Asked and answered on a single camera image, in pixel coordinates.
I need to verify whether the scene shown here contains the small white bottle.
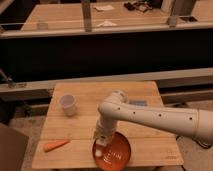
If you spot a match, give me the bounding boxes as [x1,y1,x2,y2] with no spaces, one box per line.
[95,149,103,157]

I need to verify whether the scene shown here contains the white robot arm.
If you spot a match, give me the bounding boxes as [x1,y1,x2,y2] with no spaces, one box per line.
[94,90,213,145]

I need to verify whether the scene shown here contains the orange ceramic bowl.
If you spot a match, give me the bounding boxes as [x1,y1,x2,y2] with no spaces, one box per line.
[92,132,131,171]

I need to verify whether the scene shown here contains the wooden table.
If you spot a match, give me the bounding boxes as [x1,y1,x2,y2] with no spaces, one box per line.
[31,81,185,170]

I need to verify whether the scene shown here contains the small blue-grey sponge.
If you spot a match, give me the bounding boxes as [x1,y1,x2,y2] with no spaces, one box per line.
[129,100,147,106]

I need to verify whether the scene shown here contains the orange carrot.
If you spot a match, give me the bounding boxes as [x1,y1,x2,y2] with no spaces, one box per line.
[43,139,69,152]

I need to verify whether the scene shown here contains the white plastic cup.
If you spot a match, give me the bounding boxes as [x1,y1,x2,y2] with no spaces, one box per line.
[58,94,76,117]

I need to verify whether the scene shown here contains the brown cardboard box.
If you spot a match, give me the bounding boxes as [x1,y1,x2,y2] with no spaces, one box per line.
[0,123,28,171]

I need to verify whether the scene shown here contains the white crumpled paper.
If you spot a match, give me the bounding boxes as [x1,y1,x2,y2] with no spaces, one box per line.
[97,20,117,27]

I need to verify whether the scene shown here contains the white paper sheet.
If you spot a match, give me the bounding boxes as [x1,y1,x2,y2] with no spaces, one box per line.
[94,5,114,11]

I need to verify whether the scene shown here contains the black tools pile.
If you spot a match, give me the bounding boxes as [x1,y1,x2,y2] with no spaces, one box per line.
[123,0,153,13]

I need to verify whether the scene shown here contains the metal right post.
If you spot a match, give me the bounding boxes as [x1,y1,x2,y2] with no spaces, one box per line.
[167,0,197,28]

